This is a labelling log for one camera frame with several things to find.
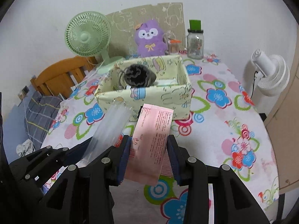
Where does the grey plaid pillow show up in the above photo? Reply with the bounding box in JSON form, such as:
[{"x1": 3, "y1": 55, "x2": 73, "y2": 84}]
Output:
[{"x1": 24, "y1": 91, "x2": 62, "y2": 145}]

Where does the black fan power cable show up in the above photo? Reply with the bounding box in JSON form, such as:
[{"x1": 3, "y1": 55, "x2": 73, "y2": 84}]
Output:
[{"x1": 251, "y1": 71, "x2": 257, "y2": 98}]

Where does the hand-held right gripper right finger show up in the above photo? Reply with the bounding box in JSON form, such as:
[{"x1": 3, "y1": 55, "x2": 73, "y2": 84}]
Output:
[{"x1": 167, "y1": 135, "x2": 264, "y2": 224}]

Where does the glass jar with green lid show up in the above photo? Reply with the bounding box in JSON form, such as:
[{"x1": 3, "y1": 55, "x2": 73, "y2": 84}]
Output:
[{"x1": 184, "y1": 19, "x2": 205, "y2": 59}]

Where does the cotton swab container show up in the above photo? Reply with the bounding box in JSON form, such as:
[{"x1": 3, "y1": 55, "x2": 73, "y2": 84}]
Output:
[{"x1": 169, "y1": 38, "x2": 181, "y2": 55}]

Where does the clear plastic bag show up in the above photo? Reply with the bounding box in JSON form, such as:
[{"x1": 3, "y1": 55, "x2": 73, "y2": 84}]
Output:
[{"x1": 87, "y1": 104, "x2": 131, "y2": 161}]

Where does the crumpled white grey cloth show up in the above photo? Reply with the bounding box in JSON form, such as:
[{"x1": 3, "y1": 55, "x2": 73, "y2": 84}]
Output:
[{"x1": 16, "y1": 139, "x2": 35, "y2": 157}]

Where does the beige wooden cabinet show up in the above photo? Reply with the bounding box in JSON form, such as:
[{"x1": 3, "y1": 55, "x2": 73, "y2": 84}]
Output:
[{"x1": 264, "y1": 26, "x2": 299, "y2": 195}]

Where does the green desk fan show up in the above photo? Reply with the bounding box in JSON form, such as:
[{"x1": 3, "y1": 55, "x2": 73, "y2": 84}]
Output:
[{"x1": 65, "y1": 11, "x2": 127, "y2": 74}]

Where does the white desk fan cable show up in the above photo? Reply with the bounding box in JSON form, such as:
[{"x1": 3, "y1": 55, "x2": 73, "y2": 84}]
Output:
[{"x1": 70, "y1": 58, "x2": 104, "y2": 89}]

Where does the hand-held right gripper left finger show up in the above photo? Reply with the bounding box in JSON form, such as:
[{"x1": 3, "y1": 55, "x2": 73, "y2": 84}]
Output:
[{"x1": 40, "y1": 135, "x2": 132, "y2": 224}]

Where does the grey drawstring pouch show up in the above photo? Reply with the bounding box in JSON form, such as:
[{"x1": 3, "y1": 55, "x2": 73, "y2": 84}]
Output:
[{"x1": 119, "y1": 63, "x2": 157, "y2": 89}]

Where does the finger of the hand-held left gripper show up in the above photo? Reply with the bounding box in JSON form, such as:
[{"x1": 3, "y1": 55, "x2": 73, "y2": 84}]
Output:
[
  {"x1": 9, "y1": 137, "x2": 95, "y2": 175},
  {"x1": 16, "y1": 166, "x2": 68, "y2": 196}
]

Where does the pink paper packet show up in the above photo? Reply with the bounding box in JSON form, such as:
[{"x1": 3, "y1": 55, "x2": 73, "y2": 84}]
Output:
[{"x1": 125, "y1": 103, "x2": 174, "y2": 187}]

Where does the yellow printed fabric storage box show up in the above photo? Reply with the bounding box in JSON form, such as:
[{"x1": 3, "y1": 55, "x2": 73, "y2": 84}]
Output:
[{"x1": 95, "y1": 54, "x2": 192, "y2": 122}]

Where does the white charging cable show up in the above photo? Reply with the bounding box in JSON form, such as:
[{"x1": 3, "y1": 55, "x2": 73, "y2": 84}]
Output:
[{"x1": 22, "y1": 93, "x2": 32, "y2": 143}]

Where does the floral tablecloth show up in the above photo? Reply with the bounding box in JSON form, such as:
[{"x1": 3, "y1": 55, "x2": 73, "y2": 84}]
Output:
[{"x1": 42, "y1": 51, "x2": 279, "y2": 224}]

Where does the printed cardboard panel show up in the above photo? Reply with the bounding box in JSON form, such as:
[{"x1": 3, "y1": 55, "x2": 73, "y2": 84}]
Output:
[{"x1": 105, "y1": 2, "x2": 184, "y2": 56}]

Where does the white standing fan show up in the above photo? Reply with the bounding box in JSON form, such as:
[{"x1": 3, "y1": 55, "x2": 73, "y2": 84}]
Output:
[{"x1": 251, "y1": 49, "x2": 290, "y2": 96}]

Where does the purple plush toy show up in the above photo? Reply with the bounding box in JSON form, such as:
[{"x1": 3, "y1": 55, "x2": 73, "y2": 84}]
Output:
[{"x1": 134, "y1": 20, "x2": 168, "y2": 57}]

